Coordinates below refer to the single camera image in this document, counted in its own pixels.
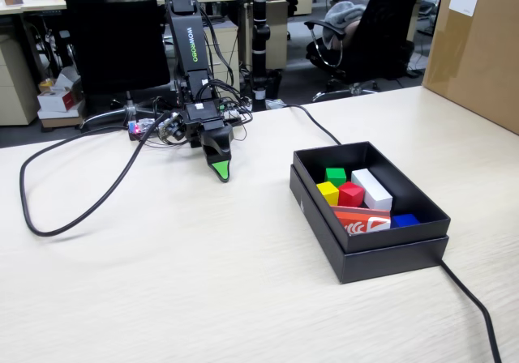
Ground green cube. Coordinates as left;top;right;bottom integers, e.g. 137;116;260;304
324;167;348;188

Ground blue cube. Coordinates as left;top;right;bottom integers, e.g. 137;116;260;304
390;213;421;229

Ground large cardboard box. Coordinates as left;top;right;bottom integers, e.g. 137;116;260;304
421;0;519;134

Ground red cube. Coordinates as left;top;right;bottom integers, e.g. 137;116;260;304
337;181;366;209

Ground thin black servo cables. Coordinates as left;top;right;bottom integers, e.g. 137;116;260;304
194;2;253;126

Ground orange and white card box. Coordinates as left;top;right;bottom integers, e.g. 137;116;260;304
331;205;392;237

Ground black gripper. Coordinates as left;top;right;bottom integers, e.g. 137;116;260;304
181;100;236;185

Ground black office chair chrome base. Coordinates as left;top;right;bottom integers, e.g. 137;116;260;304
303;0;427;103

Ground black box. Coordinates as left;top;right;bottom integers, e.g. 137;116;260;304
289;139;452;285

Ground electronics controller board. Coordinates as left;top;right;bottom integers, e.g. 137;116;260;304
128;117;245;143

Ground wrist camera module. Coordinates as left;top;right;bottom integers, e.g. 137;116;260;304
156;111;186;143

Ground white shipping label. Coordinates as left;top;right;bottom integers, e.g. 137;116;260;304
449;0;479;18

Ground white and red box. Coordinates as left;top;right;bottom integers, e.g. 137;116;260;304
37;87;82;113

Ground open white box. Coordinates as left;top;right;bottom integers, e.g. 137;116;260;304
54;66;84;92

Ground white rectangular block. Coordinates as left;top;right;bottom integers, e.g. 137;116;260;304
350;168;395;211

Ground black mesh office chair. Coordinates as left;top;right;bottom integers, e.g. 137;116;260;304
60;0;171;131

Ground grey cloth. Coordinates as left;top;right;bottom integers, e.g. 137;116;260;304
324;0;368;50

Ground flat cardboard box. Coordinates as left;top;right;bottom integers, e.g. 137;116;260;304
40;109;84;129

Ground yellow cube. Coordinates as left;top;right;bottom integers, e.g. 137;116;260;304
315;181;340;207

